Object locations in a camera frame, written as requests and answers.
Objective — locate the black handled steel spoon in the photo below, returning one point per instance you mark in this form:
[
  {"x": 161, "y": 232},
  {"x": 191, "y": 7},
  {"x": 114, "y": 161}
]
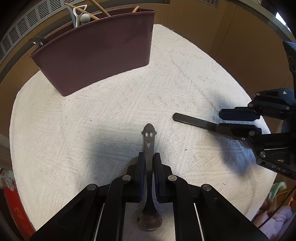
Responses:
[{"x": 40, "y": 41}]

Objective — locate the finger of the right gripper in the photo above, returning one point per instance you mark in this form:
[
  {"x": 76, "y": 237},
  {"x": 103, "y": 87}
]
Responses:
[
  {"x": 239, "y": 114},
  {"x": 238, "y": 131}
]

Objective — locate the blue plastic spoon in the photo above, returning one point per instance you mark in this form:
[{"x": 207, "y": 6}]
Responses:
[{"x": 73, "y": 18}]

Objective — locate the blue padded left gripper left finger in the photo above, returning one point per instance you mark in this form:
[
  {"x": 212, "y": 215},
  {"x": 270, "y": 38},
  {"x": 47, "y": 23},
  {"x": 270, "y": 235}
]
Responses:
[{"x": 97, "y": 212}]

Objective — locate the maroon plastic utensil bin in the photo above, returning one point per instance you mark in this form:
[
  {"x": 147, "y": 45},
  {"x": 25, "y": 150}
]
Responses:
[{"x": 74, "y": 58}]

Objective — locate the red floor mat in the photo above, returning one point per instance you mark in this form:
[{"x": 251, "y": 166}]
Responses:
[{"x": 18, "y": 213}]

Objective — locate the person right hand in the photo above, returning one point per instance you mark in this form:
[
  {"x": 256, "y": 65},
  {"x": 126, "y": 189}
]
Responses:
[{"x": 274, "y": 219}]

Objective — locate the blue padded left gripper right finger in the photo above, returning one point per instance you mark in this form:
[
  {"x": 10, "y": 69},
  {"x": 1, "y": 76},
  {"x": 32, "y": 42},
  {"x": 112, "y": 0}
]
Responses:
[{"x": 201, "y": 212}]

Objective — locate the pile of slippers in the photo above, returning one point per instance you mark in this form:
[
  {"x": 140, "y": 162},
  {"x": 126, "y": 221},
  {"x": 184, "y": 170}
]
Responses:
[{"x": 7, "y": 179}]

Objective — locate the wooden spoon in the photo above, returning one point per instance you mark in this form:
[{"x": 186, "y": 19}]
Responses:
[{"x": 135, "y": 9}]

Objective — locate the smiley handle steel spoon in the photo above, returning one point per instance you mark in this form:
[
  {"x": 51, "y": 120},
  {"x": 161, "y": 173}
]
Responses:
[{"x": 150, "y": 219}]

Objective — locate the white ball handled spoon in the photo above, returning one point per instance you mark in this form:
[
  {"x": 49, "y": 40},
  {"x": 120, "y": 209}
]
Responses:
[{"x": 85, "y": 18}]

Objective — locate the wooden chopstick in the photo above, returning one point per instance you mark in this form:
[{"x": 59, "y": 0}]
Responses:
[
  {"x": 82, "y": 9},
  {"x": 95, "y": 3}
]

